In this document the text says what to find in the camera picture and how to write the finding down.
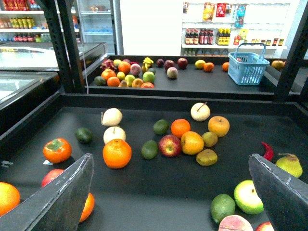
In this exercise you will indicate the camera right gripper right finger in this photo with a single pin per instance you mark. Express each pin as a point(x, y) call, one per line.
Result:
point(284, 197)

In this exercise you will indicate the camera right gripper left finger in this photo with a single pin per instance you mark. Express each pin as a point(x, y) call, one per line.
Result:
point(57, 206)

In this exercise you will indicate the orange beside rear lemon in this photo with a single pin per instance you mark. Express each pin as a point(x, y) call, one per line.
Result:
point(208, 67)

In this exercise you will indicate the yellow lemon on rear tray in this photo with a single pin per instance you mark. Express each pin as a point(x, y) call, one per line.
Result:
point(199, 64)

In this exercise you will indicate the orange mandarin behind finger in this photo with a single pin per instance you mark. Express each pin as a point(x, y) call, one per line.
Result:
point(88, 207)

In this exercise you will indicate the red pomegranate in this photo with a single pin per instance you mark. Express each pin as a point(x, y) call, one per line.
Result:
point(51, 176)

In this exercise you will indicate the yellow green pear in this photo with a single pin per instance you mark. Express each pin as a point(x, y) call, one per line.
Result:
point(290, 163)

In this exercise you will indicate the red apple front right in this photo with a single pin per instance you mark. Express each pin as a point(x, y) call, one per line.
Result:
point(265, 226)

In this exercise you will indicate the red apple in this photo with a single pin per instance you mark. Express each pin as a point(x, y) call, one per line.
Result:
point(170, 146)
point(265, 226)

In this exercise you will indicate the bright green apple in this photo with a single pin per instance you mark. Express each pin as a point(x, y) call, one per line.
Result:
point(247, 198)

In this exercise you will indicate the red chili pepper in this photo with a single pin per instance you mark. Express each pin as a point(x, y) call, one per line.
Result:
point(269, 153)

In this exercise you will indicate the large bumpy orange front left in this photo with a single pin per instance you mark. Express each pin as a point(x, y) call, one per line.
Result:
point(9, 198)

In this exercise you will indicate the large bumpy orange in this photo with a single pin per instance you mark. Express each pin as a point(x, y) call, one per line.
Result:
point(117, 153)
point(9, 198)

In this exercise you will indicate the orange persimmon with green calyx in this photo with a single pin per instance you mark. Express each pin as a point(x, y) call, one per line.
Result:
point(58, 150)

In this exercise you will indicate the pink peach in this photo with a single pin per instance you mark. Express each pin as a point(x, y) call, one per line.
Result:
point(235, 223)

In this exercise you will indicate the green lime front right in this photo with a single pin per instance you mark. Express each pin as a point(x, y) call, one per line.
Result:
point(222, 206)

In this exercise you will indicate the green lime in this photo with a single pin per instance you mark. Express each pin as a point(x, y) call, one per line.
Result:
point(222, 206)
point(161, 127)
point(149, 150)

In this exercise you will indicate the dark green avocado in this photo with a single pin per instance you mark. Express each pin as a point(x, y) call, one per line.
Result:
point(84, 135)

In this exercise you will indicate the large bumpy orange centre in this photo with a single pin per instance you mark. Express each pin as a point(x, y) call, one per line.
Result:
point(117, 153)

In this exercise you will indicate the brown kiwi lower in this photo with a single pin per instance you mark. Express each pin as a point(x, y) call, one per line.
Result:
point(206, 158)

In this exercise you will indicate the brown kiwi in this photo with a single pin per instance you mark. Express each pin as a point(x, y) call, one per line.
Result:
point(206, 158)
point(210, 139)

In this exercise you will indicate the white pear lower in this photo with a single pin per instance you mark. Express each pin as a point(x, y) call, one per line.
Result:
point(112, 133)

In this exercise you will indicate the brown kiwi upper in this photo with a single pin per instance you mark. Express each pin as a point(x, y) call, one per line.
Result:
point(210, 139)

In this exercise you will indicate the yellow orange apple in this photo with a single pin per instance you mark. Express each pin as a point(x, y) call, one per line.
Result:
point(219, 125)

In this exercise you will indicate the white pear upper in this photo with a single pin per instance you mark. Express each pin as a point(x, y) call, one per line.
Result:
point(111, 117)

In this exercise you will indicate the green lime lower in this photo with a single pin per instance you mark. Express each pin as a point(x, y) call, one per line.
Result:
point(149, 150)

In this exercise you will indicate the yellow orange round fruit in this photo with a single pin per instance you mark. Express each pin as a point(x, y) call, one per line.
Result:
point(192, 143)

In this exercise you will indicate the black front display tray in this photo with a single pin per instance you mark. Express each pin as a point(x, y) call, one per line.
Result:
point(163, 194)

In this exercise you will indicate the black display tray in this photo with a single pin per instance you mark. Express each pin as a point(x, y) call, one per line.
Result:
point(163, 194)
point(191, 83)

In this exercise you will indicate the white round pear right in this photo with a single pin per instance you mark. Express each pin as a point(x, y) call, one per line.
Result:
point(200, 112)

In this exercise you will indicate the red apple centre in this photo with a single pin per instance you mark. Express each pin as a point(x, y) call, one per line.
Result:
point(170, 146)

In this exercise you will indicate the small orange tangerine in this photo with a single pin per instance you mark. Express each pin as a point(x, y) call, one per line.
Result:
point(179, 127)

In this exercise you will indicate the green lime upper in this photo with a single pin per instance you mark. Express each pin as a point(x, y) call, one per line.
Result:
point(161, 127)

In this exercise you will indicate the small blue plastic basket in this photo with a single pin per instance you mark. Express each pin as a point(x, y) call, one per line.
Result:
point(247, 68)

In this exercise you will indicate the glass top freezer chest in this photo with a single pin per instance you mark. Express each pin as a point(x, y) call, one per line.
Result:
point(22, 59)

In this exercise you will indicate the black rear display tray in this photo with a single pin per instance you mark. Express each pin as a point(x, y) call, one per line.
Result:
point(191, 83)

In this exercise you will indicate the black perforated shelf post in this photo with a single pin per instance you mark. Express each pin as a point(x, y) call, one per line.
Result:
point(61, 28)

